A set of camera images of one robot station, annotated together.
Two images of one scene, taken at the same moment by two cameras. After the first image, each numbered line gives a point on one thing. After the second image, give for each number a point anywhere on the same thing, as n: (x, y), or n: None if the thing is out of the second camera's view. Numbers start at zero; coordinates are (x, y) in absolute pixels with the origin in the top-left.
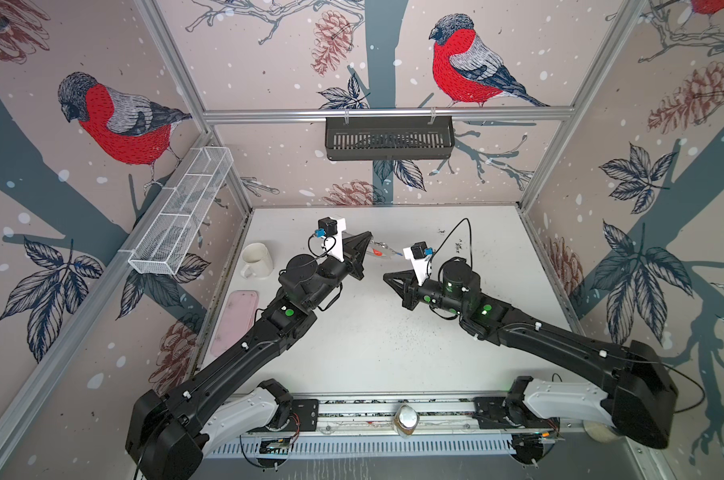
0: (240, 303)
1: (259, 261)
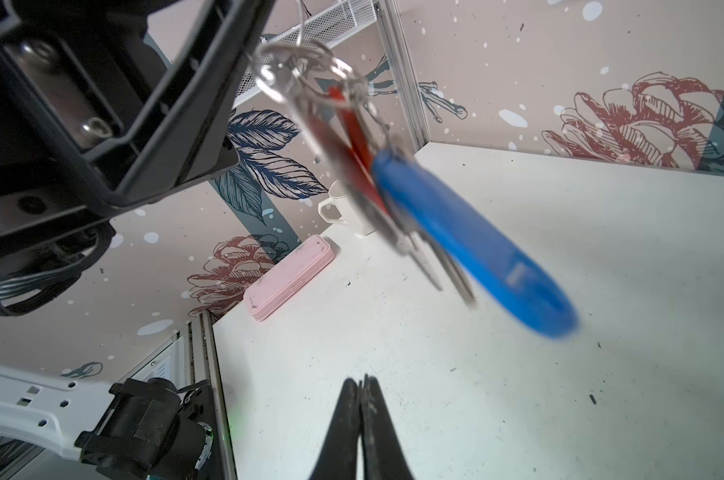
0: (283, 283)
1: (355, 213)
